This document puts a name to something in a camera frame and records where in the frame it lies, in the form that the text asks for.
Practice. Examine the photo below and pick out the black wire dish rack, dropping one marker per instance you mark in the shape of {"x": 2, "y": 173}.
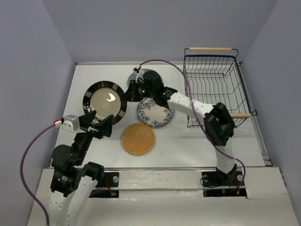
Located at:
{"x": 214, "y": 76}

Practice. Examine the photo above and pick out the blue floral plate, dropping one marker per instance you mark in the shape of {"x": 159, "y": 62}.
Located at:
{"x": 152, "y": 114}

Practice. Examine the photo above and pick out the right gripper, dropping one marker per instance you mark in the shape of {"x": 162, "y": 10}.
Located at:
{"x": 130, "y": 94}

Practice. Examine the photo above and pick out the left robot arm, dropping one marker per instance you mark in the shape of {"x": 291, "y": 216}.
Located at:
{"x": 71, "y": 185}

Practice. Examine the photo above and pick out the woven bamboo plate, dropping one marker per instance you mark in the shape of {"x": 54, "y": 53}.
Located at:
{"x": 138, "y": 138}

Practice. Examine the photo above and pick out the large black striped plate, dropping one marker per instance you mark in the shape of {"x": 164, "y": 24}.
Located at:
{"x": 106, "y": 98}

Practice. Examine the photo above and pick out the teal plate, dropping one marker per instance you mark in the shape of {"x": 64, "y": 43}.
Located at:
{"x": 131, "y": 77}

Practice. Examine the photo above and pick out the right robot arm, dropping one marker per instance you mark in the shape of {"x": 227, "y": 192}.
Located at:
{"x": 215, "y": 120}

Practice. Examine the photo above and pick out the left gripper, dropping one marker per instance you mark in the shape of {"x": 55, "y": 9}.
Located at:
{"x": 105, "y": 125}

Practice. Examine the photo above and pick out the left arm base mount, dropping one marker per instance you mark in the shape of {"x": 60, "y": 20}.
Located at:
{"x": 108, "y": 188}

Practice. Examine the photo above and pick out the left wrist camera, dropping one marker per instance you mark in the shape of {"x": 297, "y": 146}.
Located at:
{"x": 68, "y": 123}

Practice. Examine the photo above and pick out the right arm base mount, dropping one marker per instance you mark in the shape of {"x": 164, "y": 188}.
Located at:
{"x": 214, "y": 187}

